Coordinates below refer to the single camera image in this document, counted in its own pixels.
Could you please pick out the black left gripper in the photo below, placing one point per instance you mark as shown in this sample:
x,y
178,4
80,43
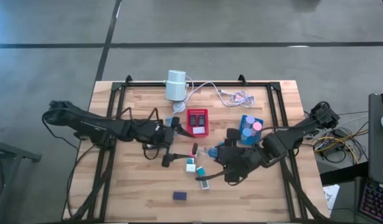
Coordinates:
x,y
161,137

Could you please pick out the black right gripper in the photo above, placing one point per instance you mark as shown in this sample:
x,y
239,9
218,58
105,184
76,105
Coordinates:
x,y
241,160

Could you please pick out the pink and white charger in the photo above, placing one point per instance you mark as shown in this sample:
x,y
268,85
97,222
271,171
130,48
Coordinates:
x,y
191,153

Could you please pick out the small teal and white charger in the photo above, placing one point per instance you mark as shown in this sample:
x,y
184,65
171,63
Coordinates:
x,y
190,160

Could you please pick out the light blue sand timer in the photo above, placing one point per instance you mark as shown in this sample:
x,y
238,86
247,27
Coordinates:
x,y
246,132

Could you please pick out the white digital clock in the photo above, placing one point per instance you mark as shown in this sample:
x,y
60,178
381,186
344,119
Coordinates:
x,y
205,185
198,130

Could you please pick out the black digital clock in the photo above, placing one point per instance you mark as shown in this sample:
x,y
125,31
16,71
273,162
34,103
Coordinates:
x,y
193,120

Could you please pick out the teal charger with USB ports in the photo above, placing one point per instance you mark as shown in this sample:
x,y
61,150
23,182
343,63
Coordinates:
x,y
200,171

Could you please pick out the blue digital clock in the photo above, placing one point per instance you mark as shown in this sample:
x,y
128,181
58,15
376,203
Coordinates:
x,y
201,120

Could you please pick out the pink sand timer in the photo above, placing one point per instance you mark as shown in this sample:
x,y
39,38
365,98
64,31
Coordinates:
x,y
257,126

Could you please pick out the pale purple sand timer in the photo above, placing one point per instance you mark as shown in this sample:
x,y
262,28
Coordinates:
x,y
250,119

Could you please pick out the navy digital clock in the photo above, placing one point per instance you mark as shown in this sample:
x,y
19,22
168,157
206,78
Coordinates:
x,y
179,195

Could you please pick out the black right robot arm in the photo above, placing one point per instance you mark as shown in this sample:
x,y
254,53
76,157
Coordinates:
x,y
291,135

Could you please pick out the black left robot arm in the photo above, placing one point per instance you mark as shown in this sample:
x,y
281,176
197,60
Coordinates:
x,y
94,126

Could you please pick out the blue plastic basket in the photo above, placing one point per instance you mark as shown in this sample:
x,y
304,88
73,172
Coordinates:
x,y
255,140

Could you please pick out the red plastic basket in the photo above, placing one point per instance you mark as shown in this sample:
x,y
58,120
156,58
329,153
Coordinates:
x,y
203,112

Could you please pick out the white cylindrical lamp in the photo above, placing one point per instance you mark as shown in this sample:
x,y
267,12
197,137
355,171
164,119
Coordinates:
x,y
175,85

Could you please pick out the white paper sheet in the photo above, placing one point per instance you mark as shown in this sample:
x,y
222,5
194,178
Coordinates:
x,y
331,196

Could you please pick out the black beam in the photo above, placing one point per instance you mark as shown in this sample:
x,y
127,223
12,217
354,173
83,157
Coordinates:
x,y
343,174

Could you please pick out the dark grey side desk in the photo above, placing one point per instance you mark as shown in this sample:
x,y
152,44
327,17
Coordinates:
x,y
376,149

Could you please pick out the backlit black keyboard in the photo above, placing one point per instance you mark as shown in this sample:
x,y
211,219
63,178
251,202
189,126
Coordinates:
x,y
376,202

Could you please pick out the grey metal stand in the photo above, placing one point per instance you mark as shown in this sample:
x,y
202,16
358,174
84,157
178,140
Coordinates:
x,y
17,152

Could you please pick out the white wall charger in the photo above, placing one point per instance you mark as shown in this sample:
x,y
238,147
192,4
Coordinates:
x,y
191,168

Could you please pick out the black metal table frame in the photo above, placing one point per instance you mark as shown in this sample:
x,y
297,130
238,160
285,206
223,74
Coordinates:
x,y
147,83

